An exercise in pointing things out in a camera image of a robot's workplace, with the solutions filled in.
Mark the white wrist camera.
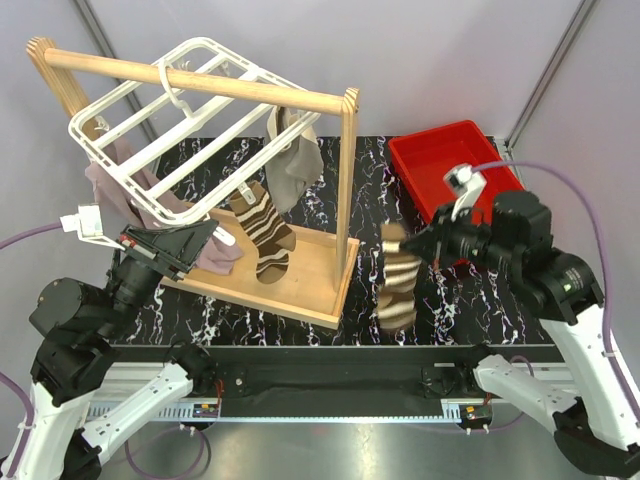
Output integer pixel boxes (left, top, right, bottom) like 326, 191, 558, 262
60, 203, 124, 250
444, 164, 486, 221

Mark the brown striped sock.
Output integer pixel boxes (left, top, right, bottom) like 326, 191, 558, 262
376, 223, 421, 332
229, 181, 297, 284

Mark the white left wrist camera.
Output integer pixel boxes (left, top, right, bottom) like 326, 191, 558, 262
60, 203, 124, 250

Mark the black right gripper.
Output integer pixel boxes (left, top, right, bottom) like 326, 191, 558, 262
399, 200, 517, 272

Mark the grey cream sock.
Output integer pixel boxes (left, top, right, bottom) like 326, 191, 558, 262
265, 126, 324, 214

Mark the white plastic clip hanger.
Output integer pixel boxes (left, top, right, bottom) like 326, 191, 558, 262
68, 37, 321, 227

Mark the white slotted cable duct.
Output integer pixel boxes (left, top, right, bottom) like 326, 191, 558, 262
151, 401, 462, 424

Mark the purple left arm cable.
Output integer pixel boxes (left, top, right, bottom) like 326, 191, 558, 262
0, 223, 61, 250

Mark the wooden clothes rack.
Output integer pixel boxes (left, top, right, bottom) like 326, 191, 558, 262
26, 37, 359, 329

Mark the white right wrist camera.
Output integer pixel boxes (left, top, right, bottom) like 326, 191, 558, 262
444, 164, 486, 221

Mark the red plastic bin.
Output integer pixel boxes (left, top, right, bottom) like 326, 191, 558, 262
389, 120, 501, 222

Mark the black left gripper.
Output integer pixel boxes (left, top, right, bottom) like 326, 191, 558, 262
100, 218, 222, 337

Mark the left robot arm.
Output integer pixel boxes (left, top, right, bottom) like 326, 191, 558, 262
1, 219, 219, 479

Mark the mauve hanging cloth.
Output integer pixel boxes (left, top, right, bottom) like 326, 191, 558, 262
83, 138, 246, 275

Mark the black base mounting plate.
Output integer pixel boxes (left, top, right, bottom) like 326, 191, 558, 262
94, 344, 531, 419

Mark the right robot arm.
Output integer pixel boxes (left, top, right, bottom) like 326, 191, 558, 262
400, 190, 639, 479

